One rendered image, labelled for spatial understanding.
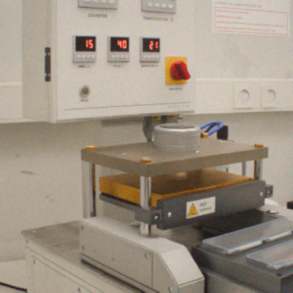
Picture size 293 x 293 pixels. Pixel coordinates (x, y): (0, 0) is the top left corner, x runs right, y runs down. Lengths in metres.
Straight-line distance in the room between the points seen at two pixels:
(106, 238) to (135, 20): 0.41
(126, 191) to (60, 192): 0.60
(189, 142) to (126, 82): 0.19
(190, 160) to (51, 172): 0.68
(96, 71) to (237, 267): 0.44
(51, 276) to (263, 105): 0.92
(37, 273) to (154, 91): 0.41
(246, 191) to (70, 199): 0.68
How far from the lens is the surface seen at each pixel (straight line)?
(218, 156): 0.89
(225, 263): 0.76
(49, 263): 1.04
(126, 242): 0.82
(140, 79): 1.05
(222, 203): 0.90
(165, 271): 0.76
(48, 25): 0.97
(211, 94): 1.59
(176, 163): 0.83
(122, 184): 0.91
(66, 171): 1.49
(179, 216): 0.84
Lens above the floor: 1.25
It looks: 8 degrees down
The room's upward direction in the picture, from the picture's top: straight up
